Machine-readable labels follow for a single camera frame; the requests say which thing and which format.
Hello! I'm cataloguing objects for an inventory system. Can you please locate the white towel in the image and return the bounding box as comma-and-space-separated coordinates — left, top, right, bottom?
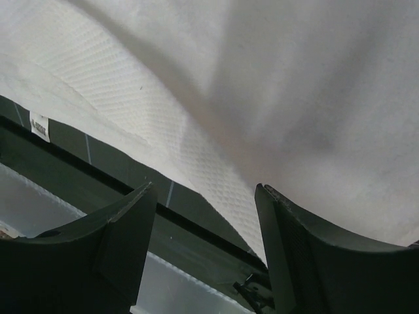
1, 1, 418, 258

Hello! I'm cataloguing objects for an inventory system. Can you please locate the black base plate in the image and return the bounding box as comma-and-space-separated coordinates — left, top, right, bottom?
0, 117, 272, 295

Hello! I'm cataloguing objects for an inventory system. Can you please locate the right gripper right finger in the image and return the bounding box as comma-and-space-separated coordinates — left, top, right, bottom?
255, 184, 418, 313

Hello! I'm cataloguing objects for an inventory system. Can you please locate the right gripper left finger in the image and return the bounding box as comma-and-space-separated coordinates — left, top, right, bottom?
1, 184, 157, 313

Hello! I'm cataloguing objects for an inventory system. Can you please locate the slotted cable duct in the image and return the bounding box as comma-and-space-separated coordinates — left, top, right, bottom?
130, 252, 251, 314

